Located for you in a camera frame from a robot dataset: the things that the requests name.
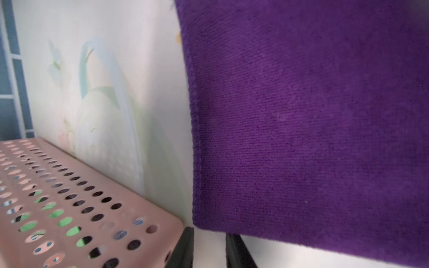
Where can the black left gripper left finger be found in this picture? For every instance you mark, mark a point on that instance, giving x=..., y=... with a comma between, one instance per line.
x=182, y=255

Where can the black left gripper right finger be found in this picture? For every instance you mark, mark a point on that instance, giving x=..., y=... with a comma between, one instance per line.
x=237, y=254

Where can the purple square dishcloth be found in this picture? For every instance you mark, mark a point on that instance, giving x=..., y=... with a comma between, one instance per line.
x=310, y=123

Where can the green grey microfibre cloth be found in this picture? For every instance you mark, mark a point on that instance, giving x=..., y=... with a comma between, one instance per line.
x=44, y=220

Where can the pink perforated plastic basket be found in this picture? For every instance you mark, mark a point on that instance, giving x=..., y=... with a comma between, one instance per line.
x=120, y=229

